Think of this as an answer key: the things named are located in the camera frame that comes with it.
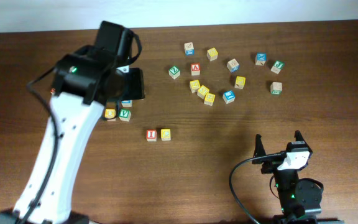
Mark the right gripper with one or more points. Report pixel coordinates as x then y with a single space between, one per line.
271 163

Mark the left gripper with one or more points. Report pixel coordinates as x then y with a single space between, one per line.
139 92

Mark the red I block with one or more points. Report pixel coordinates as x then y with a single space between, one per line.
151 135

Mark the yellow C block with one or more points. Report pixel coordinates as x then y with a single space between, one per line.
166 134

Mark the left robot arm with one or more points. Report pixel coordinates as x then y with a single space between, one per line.
84 82

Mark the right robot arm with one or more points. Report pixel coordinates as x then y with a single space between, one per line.
299 198

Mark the blue P block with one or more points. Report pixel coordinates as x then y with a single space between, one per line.
126 103

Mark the green V block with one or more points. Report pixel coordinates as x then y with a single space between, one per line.
125 115

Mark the yellow O block centre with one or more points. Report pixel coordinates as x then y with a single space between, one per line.
110 114

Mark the green Z block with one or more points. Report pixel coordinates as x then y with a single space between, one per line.
174 72

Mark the plain green-sided block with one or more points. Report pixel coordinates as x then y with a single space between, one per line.
276 88

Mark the yellow S block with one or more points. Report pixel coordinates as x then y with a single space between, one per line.
194 86

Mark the red A block right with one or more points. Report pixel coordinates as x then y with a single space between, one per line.
195 69

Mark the plain blue-sided block top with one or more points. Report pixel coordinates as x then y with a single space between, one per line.
189 48

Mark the plain blue-sided block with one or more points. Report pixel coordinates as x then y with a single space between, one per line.
189 48
233 65

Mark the yellow block middle cluster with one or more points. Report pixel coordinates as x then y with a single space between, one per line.
202 91

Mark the yellow block cluster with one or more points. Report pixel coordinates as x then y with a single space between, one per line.
209 99
202 91

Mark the blue E block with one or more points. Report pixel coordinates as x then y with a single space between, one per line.
228 96

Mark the yellow block lower cluster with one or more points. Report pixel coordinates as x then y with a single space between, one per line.
209 99

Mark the green J block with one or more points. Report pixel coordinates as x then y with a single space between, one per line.
277 66

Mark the yellow block top right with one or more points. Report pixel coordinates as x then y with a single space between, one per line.
212 54

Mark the blue K block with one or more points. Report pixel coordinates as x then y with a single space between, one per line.
260 58

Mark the plain blue-sided block right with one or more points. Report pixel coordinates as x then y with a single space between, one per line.
233 65

